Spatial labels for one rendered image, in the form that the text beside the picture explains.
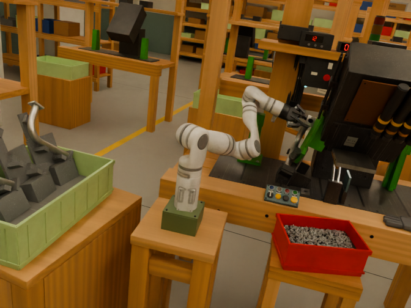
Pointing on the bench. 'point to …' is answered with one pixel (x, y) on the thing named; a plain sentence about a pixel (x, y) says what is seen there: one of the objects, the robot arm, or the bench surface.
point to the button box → (282, 196)
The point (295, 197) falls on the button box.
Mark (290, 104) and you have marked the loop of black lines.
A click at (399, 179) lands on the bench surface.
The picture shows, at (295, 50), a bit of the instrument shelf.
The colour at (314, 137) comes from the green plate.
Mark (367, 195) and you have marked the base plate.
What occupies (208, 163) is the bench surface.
